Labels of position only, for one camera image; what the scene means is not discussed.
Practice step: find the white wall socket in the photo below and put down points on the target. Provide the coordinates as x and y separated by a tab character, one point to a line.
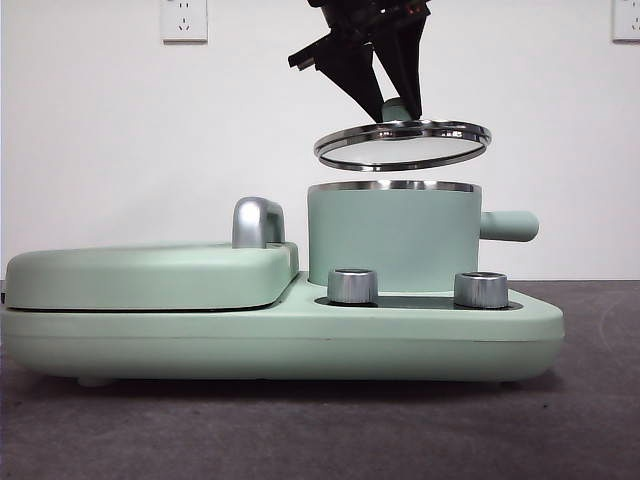
627	20
184	22

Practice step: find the green grill lid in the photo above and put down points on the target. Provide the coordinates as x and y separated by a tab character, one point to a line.
150	277

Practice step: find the silver control knob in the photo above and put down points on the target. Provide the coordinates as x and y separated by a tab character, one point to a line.
481	289
352	286

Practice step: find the green breakfast machine base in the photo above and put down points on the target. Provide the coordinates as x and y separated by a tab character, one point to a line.
300	345

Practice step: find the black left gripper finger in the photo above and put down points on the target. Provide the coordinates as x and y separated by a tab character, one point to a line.
405	60
355	75

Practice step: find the glass pot lid green knob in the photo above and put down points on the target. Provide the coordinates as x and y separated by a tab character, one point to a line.
395	111

